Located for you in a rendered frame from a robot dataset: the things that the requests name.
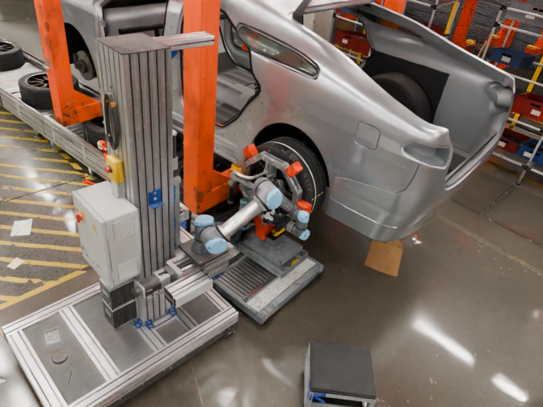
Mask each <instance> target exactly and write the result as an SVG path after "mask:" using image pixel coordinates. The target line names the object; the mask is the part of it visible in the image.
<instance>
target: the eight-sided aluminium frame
mask: <svg viewBox="0 0 543 407"><path fill-rule="evenodd" d="M260 159H261V160H263V161H265V162H268V163H269V164H271V165H274V166H275V167H276V168H278V169H280V170H281V171H282V173H283V175H284V177H285V179H286V181H287V183H288V185H289V187H290V189H291V191H292V192H293V199H292V201H293V202H294V203H295V204H296V205H297V203H298V202H299V201H301V197H302V192H303V190H302V189H301V186H300V184H299V183H298V181H297V179H296V177H295V176H293V177H291V178H290V177H289V176H288V174H287V173H286V171H285V170H286V169H287V168H288V167H289V164H288V163H287V162H285V161H283V160H281V159H279V158H278V157H275V156H273V155H271V154H270V153H268V152H266V151H263V152H262V153H258V154H256V155H255V156H254V157H252V158H250V159H249V160H247V161H245V162H243V163H242V166H241V174H243V175H245V176H250V165H251V164H253V163H255V162H257V161H258V160H260ZM239 188H240V190H241V192H242V194H243V196H244V197H247V198H248V192H249V191H250V188H249V187H247V186H245V185H243V184H242V183H240V185H239ZM263 213H264V211H261V212H260V213H259V214H258V215H257V216H259V217H260V218H262V219H263Z"/></svg>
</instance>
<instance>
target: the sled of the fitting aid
mask: <svg viewBox="0 0 543 407"><path fill-rule="evenodd" d="M254 233H256V231H255V232H253V233H251V234H250V235H249V236H251V235H252V234H254ZM249 236H248V237H249ZM248 237H246V238H248ZM246 238H244V239H243V240H241V241H240V242H239V243H238V250H239V251H241V252H242V253H244V254H245V255H246V256H248V257H249V258H251V259H253V260H254V261H256V262H257V263H258V264H259V265H261V266H263V267H264V268H266V269H267V270H269V271H270V272H271V273H273V274H274V275H276V276H278V277H279V278H281V279H282V278H283V277H285V276H286V275H287V274H288V273H290V272H291V271H292V270H293V269H295V268H296V267H297V266H299V265H300V264H301V263H302V262H304V261H305V260H306V259H307V256H308V253H309V252H307V251H306V250H303V249H302V250H301V251H300V252H299V253H297V254H296V255H294V256H293V257H292V258H290V259H289V260H288V261H287V262H286V263H285V264H283V265H282V266H279V265H277V264H276V263H274V262H273V261H272V260H270V259H269V258H267V257H265V256H264V255H262V254H261V253H260V252H258V251H257V250H255V249H253V248H252V247H250V246H249V245H247V244H246V243H245V239H246Z"/></svg>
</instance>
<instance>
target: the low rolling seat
mask: <svg viewBox="0 0 543 407"><path fill-rule="evenodd" d="M301 377H302V378H303V379H305V394H304V402H303V403H302V404H301V406H302V407H374V405H375V403H376V401H377V399H376V398H377V390H376V383H375V377H374V371H373V361H372V354H371V349H370V348H368V347H362V346H350V345H344V344H337V343H330V342H319V341H311V342H310V344H309V347H308V350H307V354H306V357H305V370H304V371H303V372H302V373H301Z"/></svg>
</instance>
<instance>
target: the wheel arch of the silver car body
mask: <svg viewBox="0 0 543 407"><path fill-rule="evenodd" d="M301 131H303V130H301V129H300V128H298V127H297V126H295V125H293V124H289V123H285V122H274V123H270V124H267V125H265V126H263V127H262V128H261V129H260V130H258V131H257V133H256V134H255V135H254V137H253V139H252V140H251V143H250V145H251V144H255V147H257V146H259V145H261V144H263V143H265V142H268V141H270V140H272V139H274V138H277V137H281V136H288V137H292V138H295V139H296V138H297V136H298V135H299V134H300V133H301ZM305 134H306V135H307V139H306V143H305V144H306V145H307V146H308V147H309V148H310V149H311V150H312V151H313V152H314V153H315V155H316V156H317V157H318V159H319V161H320V163H321V164H322V167H323V170H324V172H325V176H326V186H327V187H329V188H330V176H329V172H328V169H327V166H326V162H325V159H324V157H323V156H322V153H321V151H320V149H319V148H318V147H317V145H316V144H315V142H314V141H313V140H312V138H311V137H310V136H309V135H308V134H307V133H305V132H304V131H303V133H302V134H301V135H300V136H299V137H298V138H297V140H299V141H301V142H303V140H304V137H305ZM329 202H330V195H329V201H328V204H327V207H326V210H327V208H328V205H329ZM326 210H325V212H324V213H325V214H326Z"/></svg>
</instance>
